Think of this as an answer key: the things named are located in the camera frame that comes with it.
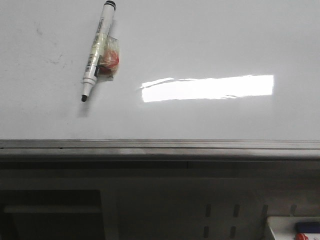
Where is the red magnet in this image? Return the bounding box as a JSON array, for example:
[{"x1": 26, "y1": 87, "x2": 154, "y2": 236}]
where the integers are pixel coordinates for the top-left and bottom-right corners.
[{"x1": 98, "y1": 36, "x2": 120, "y2": 82}]

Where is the white black whiteboard marker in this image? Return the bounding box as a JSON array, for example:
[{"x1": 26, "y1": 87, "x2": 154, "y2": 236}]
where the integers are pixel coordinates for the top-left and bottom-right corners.
[{"x1": 81, "y1": 0, "x2": 116, "y2": 102}]

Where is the white marker tray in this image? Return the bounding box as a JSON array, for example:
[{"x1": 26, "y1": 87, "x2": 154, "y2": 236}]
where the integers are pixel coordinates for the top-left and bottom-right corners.
[{"x1": 264, "y1": 216, "x2": 320, "y2": 240}]

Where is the blue capped marker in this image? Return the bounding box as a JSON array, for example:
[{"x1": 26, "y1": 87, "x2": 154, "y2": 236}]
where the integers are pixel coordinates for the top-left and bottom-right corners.
[{"x1": 295, "y1": 221, "x2": 320, "y2": 234}]

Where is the red capped marker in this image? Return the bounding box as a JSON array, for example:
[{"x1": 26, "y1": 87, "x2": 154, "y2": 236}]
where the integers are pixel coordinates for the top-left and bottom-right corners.
[{"x1": 295, "y1": 233, "x2": 320, "y2": 240}]

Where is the white whiteboard with metal frame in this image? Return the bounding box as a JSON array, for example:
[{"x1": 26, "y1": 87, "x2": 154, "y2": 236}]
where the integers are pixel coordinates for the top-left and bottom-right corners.
[{"x1": 0, "y1": 0, "x2": 320, "y2": 159}]

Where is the white slotted bracket panel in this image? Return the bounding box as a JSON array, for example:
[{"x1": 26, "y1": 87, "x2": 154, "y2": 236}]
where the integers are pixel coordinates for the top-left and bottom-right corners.
[{"x1": 117, "y1": 188, "x2": 320, "y2": 240}]

